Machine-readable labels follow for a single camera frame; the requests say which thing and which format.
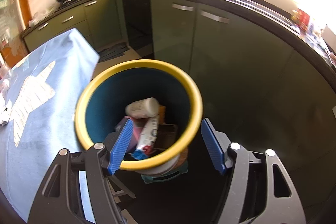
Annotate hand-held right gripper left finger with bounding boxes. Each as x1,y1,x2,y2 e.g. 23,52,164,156
28,118,134,224

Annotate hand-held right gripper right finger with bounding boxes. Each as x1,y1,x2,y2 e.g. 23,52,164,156
201,118,306,224

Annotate toothpaste tube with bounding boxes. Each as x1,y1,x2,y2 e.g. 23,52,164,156
133,115,160,160

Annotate white plastic bottle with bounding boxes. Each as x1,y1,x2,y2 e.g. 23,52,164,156
125,97,159,119

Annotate yellow rimmed trash bin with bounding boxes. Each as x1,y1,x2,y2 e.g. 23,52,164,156
74,59,203,176

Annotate teal stool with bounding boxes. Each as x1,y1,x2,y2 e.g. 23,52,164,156
140,148,189,184

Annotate blue printed tablecloth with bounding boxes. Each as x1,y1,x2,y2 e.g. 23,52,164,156
0,28,100,214

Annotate green base cabinets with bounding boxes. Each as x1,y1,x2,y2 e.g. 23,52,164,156
22,0,336,161

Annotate dark floor mat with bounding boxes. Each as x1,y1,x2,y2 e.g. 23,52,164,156
98,42,130,62

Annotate clear plastic bag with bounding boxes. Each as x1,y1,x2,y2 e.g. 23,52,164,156
29,10,50,26

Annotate red box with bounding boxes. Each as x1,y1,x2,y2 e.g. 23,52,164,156
291,9,311,28

